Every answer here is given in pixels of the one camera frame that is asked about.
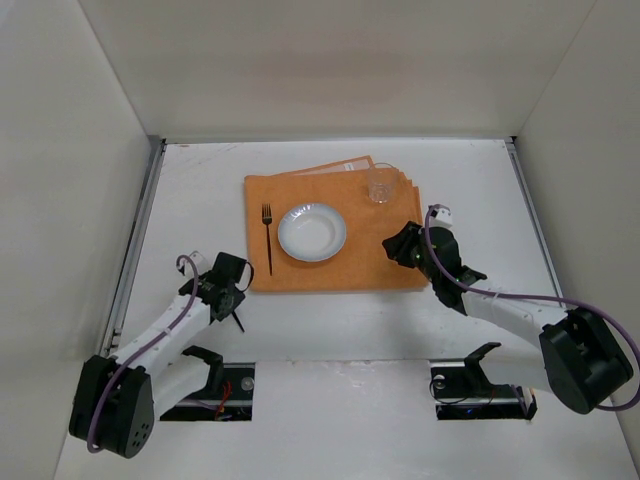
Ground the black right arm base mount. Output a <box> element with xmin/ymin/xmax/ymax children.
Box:
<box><xmin>429</xmin><ymin>342</ymin><xmax>538</xmax><ymax>421</ymax></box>

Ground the white ceramic plate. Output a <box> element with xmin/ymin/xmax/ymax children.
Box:
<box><xmin>277</xmin><ymin>203</ymin><xmax>347</xmax><ymax>263</ymax></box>

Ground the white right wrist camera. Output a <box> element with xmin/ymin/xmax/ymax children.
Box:
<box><xmin>429</xmin><ymin>204</ymin><xmax>453</xmax><ymax>229</ymax></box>

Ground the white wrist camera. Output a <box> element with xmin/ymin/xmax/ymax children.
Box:
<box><xmin>176</xmin><ymin>250</ymin><xmax>211</xmax><ymax>278</ymax></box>
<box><xmin>429</xmin><ymin>204</ymin><xmax>453</xmax><ymax>229</ymax></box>

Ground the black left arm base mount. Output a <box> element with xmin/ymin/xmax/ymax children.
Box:
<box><xmin>160</xmin><ymin>346</ymin><xmax>256</xmax><ymax>422</ymax></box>

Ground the clear drinking glass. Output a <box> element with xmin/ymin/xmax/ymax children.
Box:
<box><xmin>367</xmin><ymin>162</ymin><xmax>399</xmax><ymax>204</ymax></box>

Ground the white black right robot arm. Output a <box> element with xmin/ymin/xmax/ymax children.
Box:
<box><xmin>382</xmin><ymin>222</ymin><xmax>639</xmax><ymax>414</ymax></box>

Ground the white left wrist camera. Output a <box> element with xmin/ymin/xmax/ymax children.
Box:
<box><xmin>176</xmin><ymin>250</ymin><xmax>211</xmax><ymax>278</ymax></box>

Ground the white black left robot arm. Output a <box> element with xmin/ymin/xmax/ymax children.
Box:
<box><xmin>68</xmin><ymin>252</ymin><xmax>254</xmax><ymax>459</ymax></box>

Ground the orange cloth placemat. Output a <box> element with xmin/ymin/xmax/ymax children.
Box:
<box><xmin>244</xmin><ymin>169</ymin><xmax>428</xmax><ymax>293</ymax></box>

